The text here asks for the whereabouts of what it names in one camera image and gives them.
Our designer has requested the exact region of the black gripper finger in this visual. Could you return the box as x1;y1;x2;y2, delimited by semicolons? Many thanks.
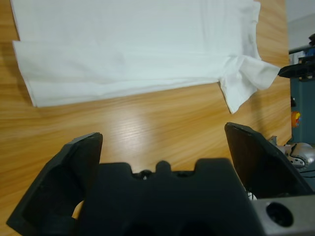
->
224;121;314;200
6;132;103;236

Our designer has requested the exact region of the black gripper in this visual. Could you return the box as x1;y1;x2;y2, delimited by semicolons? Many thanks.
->
277;55;315;82

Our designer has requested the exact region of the white t-shirt with black logo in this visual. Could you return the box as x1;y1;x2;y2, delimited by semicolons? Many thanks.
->
9;0;281;115

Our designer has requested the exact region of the dark teal cabinet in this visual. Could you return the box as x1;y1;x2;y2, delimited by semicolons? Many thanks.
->
288;45;315;146

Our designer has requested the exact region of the orange and yellow toy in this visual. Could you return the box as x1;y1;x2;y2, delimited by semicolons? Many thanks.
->
291;111;302;128

